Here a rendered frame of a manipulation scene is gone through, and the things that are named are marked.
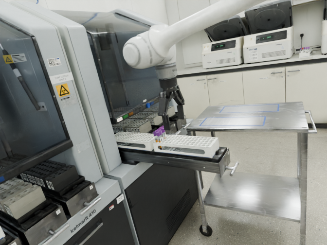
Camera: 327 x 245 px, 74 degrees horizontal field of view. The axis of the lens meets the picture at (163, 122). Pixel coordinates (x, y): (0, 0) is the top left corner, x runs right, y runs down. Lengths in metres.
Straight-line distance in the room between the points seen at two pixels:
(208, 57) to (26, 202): 2.90
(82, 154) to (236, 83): 2.59
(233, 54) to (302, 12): 1.05
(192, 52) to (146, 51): 3.40
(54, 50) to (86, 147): 0.42
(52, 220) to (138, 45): 0.67
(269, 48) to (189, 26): 2.45
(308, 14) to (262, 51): 0.85
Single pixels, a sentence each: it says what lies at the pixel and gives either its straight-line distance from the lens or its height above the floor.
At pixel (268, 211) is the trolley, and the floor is 0.28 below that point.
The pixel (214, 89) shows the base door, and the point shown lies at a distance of 3.38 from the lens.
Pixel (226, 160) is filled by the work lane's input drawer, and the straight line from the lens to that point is 1.00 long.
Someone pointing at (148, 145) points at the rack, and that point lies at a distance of 1.08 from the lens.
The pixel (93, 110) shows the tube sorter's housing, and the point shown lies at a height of 1.07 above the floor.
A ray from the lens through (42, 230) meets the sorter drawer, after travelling 0.93.
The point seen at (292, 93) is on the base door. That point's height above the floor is 0.48.
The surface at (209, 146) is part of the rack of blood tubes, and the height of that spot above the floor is 0.87.
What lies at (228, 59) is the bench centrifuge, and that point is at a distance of 3.24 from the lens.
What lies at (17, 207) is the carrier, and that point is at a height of 0.86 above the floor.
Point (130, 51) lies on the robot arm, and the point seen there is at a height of 1.28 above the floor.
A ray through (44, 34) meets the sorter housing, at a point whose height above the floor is 1.41.
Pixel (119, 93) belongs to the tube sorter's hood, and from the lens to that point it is 1.17.
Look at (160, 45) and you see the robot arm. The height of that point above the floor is 1.28.
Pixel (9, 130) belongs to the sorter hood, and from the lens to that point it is 0.89.
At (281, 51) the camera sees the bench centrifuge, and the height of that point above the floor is 1.00.
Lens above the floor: 1.27
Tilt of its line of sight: 18 degrees down
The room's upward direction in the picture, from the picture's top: 11 degrees counter-clockwise
